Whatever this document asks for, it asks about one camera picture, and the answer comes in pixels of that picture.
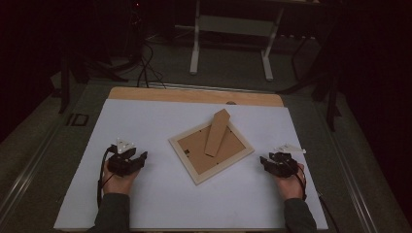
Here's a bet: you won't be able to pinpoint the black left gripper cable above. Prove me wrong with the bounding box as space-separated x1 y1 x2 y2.
96 145 119 210

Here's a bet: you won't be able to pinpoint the white metal stand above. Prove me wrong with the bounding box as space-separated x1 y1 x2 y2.
189 0 287 83

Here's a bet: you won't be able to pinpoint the dark floor plate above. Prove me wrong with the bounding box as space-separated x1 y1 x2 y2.
65 113 90 127

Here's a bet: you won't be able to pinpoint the black stand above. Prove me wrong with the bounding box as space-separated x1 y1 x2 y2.
276 30 344 133
57 48 130 115

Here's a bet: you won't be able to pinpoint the white table mat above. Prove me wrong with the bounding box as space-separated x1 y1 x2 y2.
52 98 329 232

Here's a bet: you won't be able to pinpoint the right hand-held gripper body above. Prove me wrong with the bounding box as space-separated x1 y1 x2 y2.
270 144 307 179

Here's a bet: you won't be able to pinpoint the wooden picture frame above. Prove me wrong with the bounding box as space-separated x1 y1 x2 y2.
168 108 256 186

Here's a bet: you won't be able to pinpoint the person's right hand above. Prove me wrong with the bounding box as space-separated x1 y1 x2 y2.
274 163 306 202

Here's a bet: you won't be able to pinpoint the black floor cables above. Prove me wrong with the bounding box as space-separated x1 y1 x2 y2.
135 41 168 89

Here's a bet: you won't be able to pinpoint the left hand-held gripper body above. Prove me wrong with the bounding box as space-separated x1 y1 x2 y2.
107 138 144 178

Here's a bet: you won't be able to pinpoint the person's left hand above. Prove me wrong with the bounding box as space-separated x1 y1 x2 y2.
102 161 142 196

